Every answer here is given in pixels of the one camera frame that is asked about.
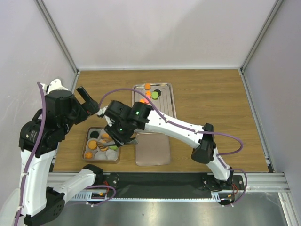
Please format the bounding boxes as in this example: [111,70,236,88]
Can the orange chip cookie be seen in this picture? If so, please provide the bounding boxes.
[101,133,110,139]

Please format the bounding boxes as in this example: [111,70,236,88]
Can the black sandwich cookie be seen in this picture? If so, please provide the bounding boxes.
[90,131,99,139]
[154,89,161,96]

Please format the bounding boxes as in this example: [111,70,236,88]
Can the rose gold cookie tin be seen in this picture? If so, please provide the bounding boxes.
[82,127,120,163]

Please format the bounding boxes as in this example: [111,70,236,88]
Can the rose gold tin lid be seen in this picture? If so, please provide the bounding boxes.
[135,133,171,166]

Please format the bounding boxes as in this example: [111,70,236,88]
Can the orange leaf cookie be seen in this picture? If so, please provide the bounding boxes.
[84,151,94,160]

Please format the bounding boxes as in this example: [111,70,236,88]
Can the silver metal tongs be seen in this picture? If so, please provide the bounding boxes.
[109,138,138,148]

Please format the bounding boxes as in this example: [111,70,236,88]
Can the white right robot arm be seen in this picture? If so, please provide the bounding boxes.
[97,101,234,189]

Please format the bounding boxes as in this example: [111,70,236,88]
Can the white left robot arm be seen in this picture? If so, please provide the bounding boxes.
[17,87,103,226]

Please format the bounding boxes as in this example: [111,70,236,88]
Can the orange swirl cookie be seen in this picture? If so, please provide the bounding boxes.
[144,83,151,90]

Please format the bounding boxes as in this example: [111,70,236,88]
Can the silver metal baking tray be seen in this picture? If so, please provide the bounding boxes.
[132,82,177,118]

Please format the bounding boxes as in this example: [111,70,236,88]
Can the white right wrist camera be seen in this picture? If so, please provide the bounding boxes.
[96,106,107,118]

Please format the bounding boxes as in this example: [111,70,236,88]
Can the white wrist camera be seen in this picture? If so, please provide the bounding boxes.
[96,106,107,118]
[41,79,68,94]

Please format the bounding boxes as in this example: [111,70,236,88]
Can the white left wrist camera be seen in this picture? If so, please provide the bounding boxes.
[41,79,68,94]

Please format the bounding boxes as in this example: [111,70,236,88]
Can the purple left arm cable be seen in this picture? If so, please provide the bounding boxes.
[14,81,47,226]

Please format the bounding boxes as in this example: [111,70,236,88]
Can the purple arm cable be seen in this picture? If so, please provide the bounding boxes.
[14,81,47,226]
[98,88,248,207]

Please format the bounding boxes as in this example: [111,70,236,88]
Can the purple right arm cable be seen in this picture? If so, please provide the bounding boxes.
[98,88,248,207]

